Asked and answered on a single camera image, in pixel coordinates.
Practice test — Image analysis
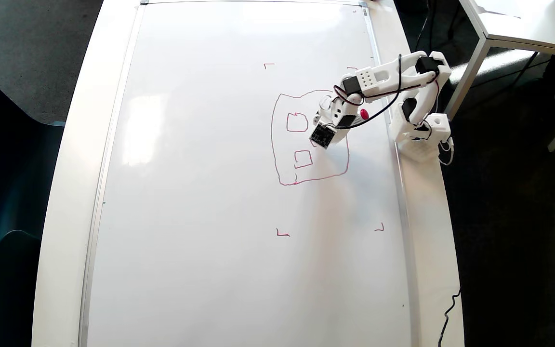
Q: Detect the white side table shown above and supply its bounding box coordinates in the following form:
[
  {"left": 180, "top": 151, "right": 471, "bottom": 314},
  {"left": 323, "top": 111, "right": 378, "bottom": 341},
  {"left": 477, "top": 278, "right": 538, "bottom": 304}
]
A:
[{"left": 458, "top": 0, "right": 555, "bottom": 152}]

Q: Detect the black camera circuit board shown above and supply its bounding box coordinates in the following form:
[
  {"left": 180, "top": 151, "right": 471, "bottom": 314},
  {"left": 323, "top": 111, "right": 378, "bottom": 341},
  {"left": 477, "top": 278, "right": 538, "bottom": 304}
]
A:
[{"left": 309, "top": 123, "right": 336, "bottom": 149}]

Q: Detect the dark blue chair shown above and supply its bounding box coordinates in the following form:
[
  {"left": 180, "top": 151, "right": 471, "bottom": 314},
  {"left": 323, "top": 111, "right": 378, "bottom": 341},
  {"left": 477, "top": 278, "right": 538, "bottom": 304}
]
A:
[{"left": 0, "top": 65, "right": 66, "bottom": 347}]

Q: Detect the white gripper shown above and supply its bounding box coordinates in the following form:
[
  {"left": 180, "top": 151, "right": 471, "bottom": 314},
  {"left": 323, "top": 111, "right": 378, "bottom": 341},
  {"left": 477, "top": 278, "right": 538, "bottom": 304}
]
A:
[{"left": 314, "top": 96, "right": 370, "bottom": 146}]

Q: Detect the short white cable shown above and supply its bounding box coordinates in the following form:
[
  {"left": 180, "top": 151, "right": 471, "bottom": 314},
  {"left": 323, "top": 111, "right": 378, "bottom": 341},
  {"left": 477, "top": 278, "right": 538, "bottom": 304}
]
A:
[{"left": 439, "top": 137, "right": 455, "bottom": 166}]

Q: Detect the large whiteboard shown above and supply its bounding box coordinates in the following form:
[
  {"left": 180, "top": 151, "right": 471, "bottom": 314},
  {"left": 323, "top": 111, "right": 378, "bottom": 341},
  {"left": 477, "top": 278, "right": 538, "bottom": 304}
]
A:
[{"left": 78, "top": 0, "right": 421, "bottom": 347}]

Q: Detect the black camera cable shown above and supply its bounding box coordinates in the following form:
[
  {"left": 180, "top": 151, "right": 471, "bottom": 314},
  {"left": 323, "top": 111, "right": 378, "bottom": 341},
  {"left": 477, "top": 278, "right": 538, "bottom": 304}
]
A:
[{"left": 338, "top": 0, "right": 432, "bottom": 131}]

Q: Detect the thin black cable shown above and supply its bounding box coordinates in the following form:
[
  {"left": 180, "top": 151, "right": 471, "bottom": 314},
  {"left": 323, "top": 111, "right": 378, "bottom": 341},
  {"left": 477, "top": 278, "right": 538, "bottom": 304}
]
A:
[{"left": 437, "top": 288, "right": 461, "bottom": 347}]

